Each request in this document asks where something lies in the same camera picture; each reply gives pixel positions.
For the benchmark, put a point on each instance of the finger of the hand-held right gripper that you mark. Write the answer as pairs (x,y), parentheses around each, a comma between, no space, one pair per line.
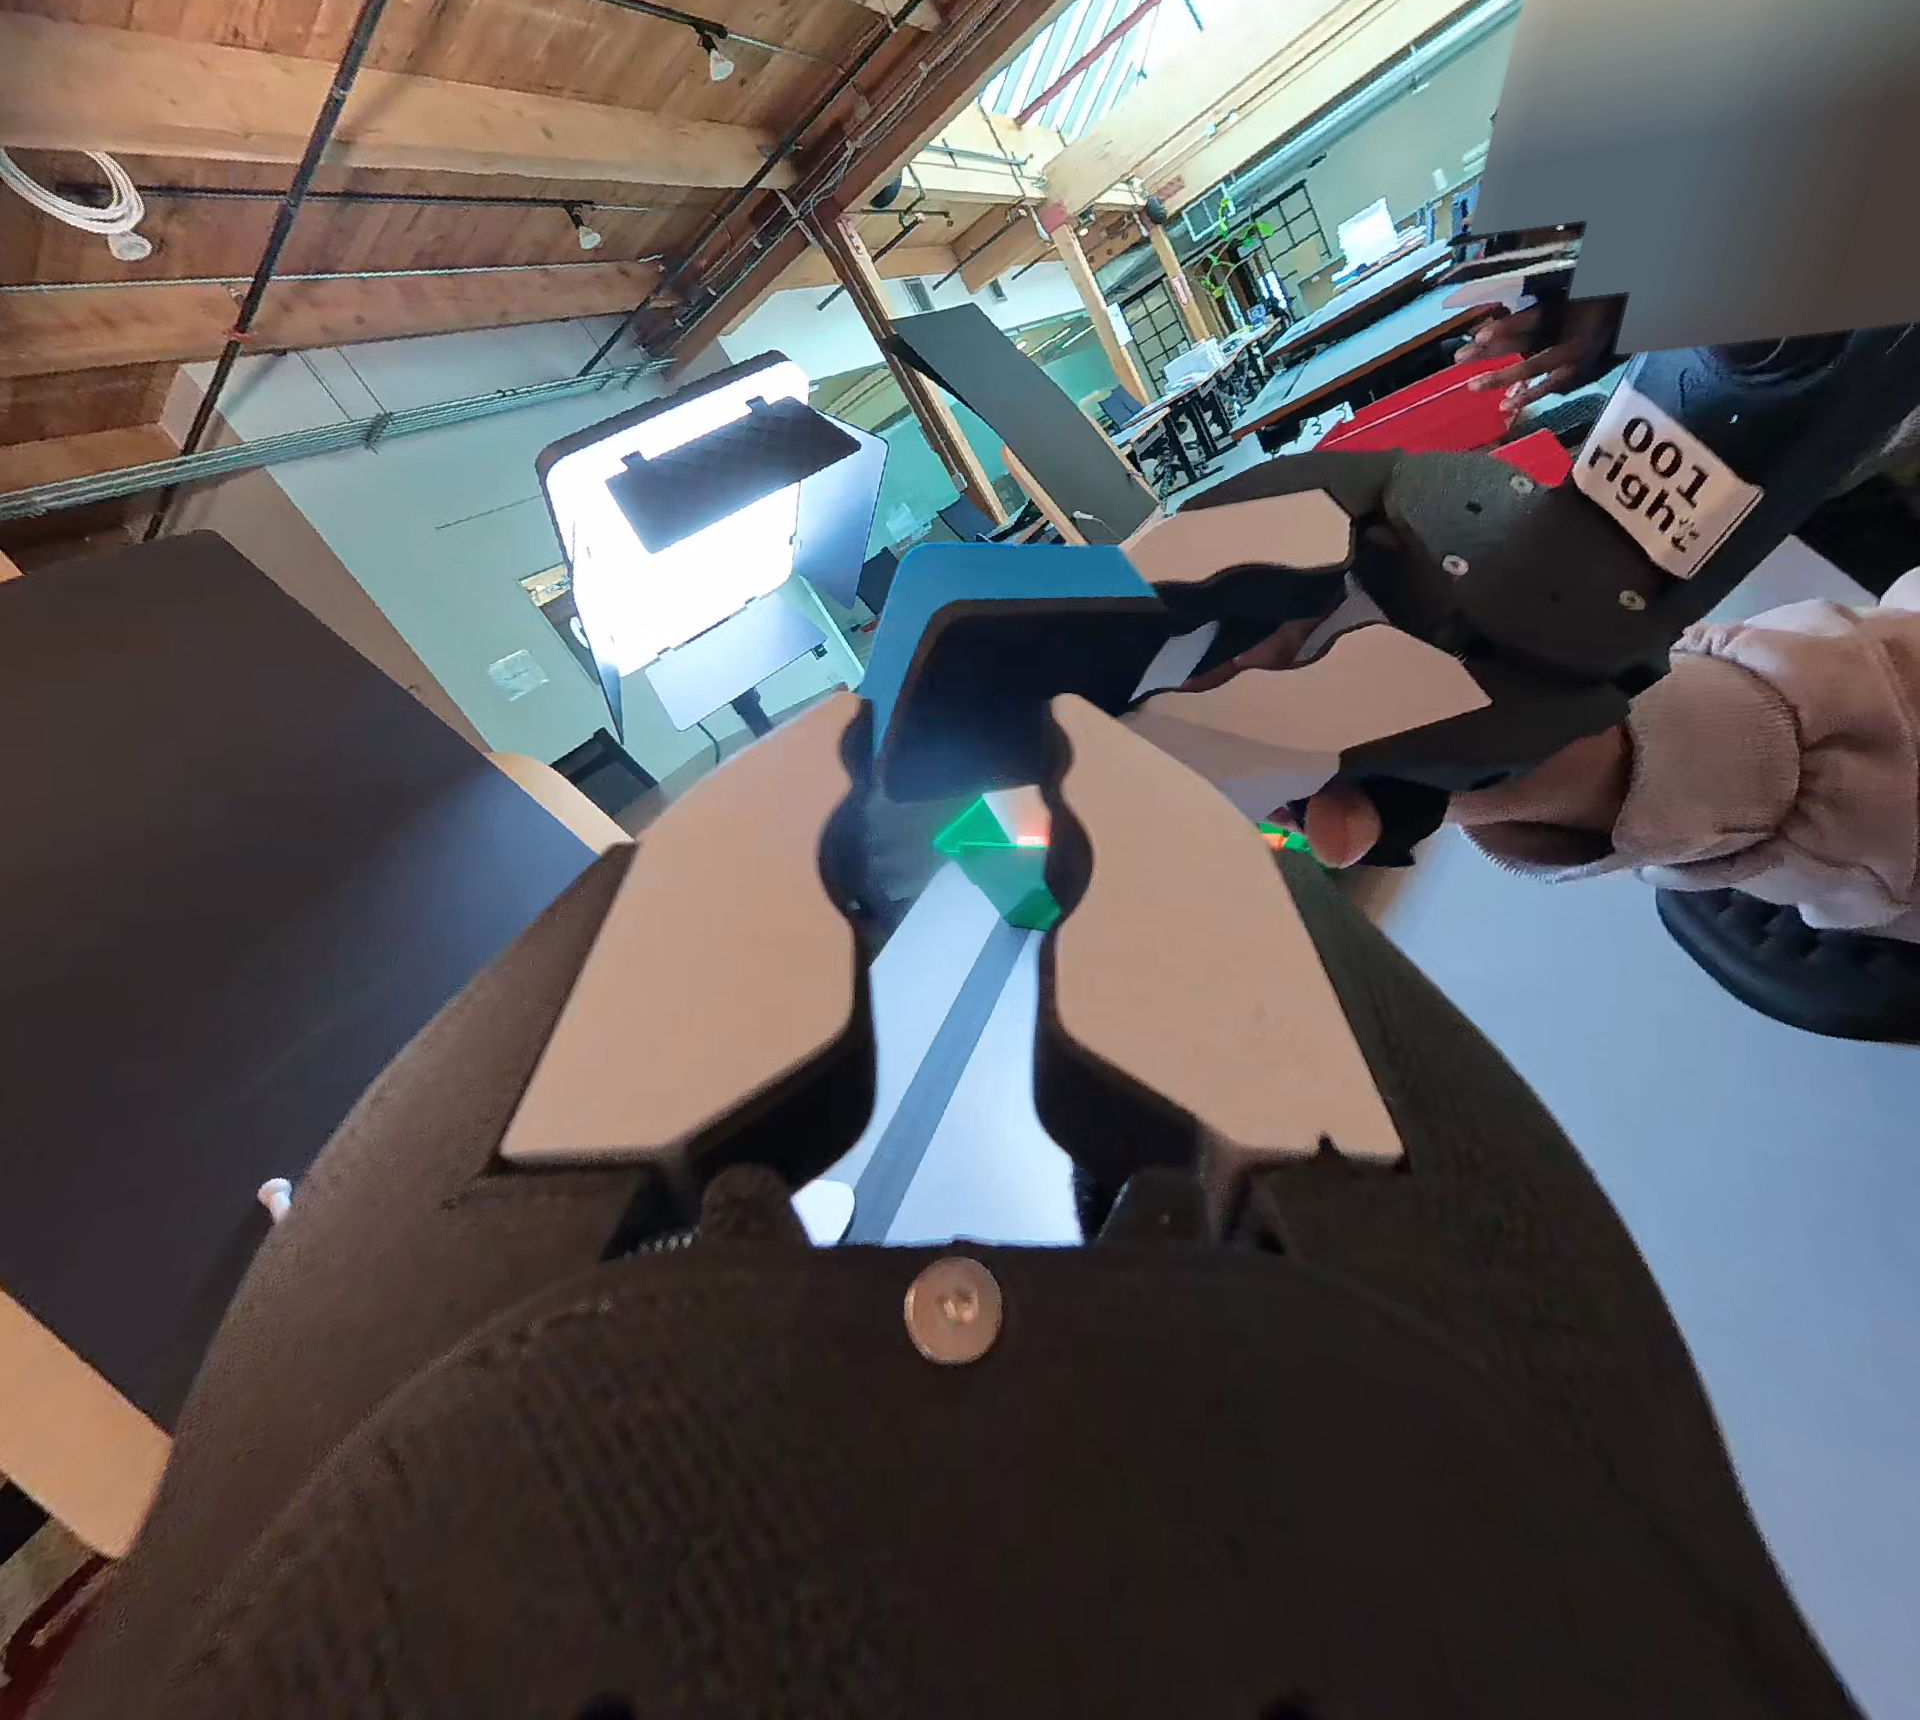
(1261,543)
(1351,693)

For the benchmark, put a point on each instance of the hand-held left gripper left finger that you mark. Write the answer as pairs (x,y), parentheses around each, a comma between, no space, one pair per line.
(691,971)

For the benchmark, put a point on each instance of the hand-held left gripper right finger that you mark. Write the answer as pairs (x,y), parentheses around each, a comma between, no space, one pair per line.
(1200,971)

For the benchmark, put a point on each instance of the blue black foam block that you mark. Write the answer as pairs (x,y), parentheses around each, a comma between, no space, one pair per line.
(991,580)

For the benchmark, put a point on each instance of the person's right forearm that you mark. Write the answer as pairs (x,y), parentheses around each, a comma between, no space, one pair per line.
(1801,760)

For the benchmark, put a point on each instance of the person's right hand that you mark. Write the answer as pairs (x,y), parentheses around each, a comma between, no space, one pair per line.
(1561,782)

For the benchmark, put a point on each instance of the green plastic bin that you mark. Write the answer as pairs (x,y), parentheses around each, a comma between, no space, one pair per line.
(1004,872)

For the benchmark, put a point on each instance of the long dark work table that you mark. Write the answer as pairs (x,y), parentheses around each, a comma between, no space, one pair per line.
(1351,324)

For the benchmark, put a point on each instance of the green potted plant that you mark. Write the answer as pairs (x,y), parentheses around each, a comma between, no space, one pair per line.
(1231,250)

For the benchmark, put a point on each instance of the studio light panel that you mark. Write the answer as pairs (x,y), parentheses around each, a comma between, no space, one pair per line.
(592,550)

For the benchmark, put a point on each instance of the ceiling spot lamp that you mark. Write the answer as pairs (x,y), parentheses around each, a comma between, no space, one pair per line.
(584,233)
(716,58)

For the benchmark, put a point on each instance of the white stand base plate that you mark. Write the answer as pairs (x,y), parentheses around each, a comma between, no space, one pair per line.
(823,1212)

